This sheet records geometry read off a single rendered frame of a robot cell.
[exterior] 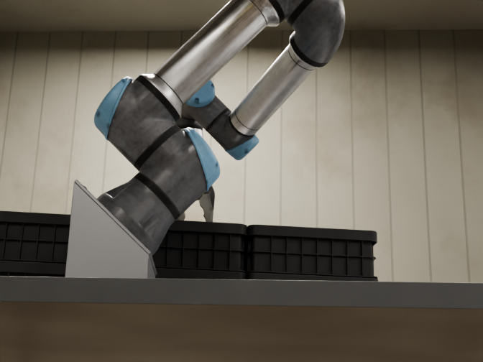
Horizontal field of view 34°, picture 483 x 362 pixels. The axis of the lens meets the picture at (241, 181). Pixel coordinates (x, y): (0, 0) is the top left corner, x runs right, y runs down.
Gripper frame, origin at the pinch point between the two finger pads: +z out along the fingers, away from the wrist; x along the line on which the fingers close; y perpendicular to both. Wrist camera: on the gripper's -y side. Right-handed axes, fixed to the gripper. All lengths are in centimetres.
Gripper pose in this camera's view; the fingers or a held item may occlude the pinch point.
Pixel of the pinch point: (195, 227)
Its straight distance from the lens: 188.3
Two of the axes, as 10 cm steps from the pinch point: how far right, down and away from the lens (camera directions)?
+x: -9.9, 0.6, -1.1
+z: 0.9, 9.5, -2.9
